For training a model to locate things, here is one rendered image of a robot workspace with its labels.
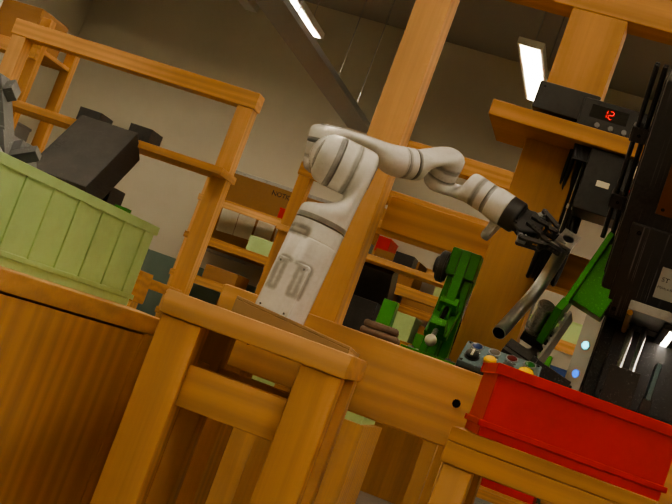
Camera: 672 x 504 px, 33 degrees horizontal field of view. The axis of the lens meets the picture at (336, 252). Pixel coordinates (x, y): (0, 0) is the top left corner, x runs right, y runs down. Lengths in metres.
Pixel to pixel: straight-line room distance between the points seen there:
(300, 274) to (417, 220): 1.03
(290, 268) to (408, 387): 0.38
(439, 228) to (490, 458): 1.16
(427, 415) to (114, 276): 0.66
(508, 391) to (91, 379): 0.77
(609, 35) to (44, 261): 1.53
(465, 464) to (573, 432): 0.18
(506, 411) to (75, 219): 0.82
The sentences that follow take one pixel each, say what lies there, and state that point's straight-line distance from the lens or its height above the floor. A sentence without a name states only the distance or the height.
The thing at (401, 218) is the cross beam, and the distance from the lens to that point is 2.94.
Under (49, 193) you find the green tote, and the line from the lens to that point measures 2.00.
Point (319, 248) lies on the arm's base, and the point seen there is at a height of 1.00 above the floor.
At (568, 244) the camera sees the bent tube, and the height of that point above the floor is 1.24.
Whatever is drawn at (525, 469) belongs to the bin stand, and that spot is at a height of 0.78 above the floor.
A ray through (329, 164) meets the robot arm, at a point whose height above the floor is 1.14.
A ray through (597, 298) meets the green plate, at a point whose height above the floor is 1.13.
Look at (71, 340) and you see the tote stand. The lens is 2.07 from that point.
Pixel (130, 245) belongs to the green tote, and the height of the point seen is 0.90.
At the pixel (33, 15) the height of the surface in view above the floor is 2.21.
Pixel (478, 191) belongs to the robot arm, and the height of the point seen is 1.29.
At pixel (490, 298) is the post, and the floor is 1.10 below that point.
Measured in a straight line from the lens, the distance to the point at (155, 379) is 1.87.
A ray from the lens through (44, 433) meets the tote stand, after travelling 2.11.
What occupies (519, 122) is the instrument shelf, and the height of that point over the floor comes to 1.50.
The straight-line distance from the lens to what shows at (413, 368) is 2.19.
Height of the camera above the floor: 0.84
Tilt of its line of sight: 5 degrees up
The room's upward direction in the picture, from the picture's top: 20 degrees clockwise
